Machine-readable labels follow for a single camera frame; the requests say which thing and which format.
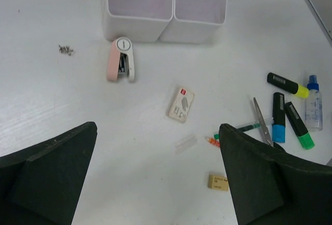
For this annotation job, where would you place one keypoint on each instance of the yellow highlighter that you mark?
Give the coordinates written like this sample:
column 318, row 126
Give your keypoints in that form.
column 287, row 85

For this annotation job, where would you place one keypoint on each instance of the blue highlighter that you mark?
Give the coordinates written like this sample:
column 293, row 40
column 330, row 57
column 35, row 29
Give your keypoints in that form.
column 278, row 114

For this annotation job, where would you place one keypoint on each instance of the white divided organizer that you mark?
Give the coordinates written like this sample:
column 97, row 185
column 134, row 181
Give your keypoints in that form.
column 139, row 20
column 194, row 21

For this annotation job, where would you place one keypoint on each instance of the black handled scissors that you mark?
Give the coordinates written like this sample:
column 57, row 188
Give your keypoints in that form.
column 264, row 123

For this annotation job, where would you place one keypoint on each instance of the green pen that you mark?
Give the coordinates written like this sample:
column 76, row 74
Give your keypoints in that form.
column 256, row 124

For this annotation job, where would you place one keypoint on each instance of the tan small eraser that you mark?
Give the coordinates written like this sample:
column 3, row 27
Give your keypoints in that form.
column 217, row 182

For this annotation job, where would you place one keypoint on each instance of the orange red pen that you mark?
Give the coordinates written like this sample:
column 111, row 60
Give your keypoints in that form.
column 213, row 141

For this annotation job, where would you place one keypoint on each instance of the pink white stapler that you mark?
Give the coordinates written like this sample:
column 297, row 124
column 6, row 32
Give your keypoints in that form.
column 121, row 60

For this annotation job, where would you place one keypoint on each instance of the green highlighter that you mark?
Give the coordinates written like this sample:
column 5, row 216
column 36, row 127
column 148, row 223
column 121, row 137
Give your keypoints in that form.
column 298, row 126

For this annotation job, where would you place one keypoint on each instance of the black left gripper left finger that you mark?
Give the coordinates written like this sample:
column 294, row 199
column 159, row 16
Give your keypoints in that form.
column 41, row 184

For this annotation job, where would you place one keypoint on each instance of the loose staples pile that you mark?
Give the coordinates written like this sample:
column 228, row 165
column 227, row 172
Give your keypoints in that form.
column 66, row 50

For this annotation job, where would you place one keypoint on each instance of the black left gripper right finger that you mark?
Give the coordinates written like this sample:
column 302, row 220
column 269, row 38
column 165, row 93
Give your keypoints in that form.
column 270, row 186

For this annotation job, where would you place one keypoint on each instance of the white divided organizer right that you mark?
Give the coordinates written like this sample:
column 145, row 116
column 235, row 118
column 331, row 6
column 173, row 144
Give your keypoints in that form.
column 194, row 21

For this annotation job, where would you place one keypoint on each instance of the white divided organizer left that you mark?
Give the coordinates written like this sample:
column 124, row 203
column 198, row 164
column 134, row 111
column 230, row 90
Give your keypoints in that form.
column 139, row 20

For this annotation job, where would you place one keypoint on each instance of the clear plastic pen cap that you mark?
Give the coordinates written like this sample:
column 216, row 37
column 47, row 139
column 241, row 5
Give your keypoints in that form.
column 185, row 144

